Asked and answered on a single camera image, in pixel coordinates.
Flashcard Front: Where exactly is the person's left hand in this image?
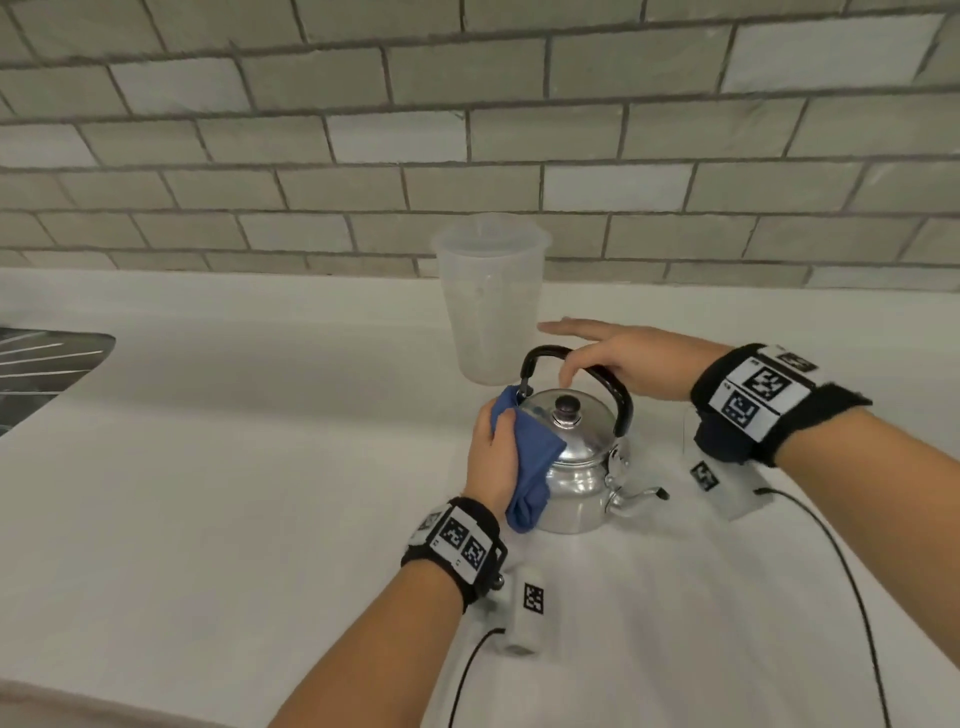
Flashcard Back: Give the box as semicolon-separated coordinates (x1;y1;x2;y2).
464;396;521;519

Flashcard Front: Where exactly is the person's right hand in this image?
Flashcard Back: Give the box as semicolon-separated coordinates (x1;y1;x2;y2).
537;317;733;404

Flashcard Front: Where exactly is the blue cloth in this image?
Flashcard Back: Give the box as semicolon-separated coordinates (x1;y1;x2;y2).
491;385;569;535

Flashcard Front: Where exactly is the silver kettle with black handle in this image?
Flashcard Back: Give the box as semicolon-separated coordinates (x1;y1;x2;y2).
516;344;671;536

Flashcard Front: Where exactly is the person's left forearm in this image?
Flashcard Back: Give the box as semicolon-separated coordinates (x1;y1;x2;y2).
266;558;471;728

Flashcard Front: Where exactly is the person's right forearm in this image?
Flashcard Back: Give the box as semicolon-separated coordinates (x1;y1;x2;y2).
772;414;960;663

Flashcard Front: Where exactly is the clear plastic pitcher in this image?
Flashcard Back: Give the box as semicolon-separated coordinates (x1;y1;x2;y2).
429;212;555;387

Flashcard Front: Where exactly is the black left wrist band with markers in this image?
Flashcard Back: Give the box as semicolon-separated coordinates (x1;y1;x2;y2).
400;495;510;611

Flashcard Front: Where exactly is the black wrist band with markers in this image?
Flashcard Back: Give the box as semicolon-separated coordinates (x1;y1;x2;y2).
687;342;874;471
400;495;510;611

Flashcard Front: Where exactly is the black right wrist band with markers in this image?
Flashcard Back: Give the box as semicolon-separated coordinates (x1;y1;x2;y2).
687;342;874;471

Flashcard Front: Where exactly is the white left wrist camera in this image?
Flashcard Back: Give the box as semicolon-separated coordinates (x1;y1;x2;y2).
500;563;549;658

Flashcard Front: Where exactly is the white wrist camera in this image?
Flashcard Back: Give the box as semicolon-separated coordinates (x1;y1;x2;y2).
500;563;549;658
687;442;778;523

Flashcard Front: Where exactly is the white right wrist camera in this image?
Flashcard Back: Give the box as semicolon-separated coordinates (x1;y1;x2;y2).
687;442;778;523

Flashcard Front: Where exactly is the black left camera cable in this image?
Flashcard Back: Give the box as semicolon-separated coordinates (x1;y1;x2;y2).
441;627;506;728

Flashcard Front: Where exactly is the black camera cable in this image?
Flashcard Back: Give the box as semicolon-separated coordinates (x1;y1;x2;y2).
753;486;894;728
441;627;506;728

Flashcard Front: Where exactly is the black right camera cable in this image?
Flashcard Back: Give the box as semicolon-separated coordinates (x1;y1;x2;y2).
753;486;894;728

